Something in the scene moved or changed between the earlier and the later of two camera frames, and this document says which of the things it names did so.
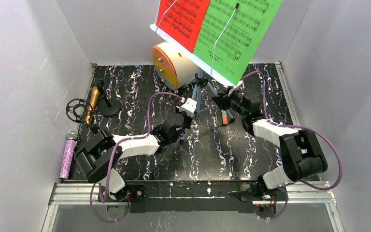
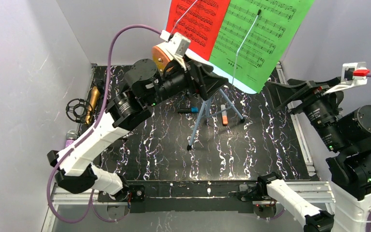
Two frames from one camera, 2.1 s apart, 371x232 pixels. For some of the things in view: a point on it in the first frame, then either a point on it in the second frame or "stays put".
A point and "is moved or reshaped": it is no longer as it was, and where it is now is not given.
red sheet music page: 181,20 is moved or reshaped
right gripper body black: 225,99 → 299,98
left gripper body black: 185,121 → 191,74
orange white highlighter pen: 225,121 stays put
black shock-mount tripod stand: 70,112 stays put
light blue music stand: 189,58 is moved or reshaped
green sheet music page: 231,33 is moved or reshaped
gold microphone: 95,94 stays put
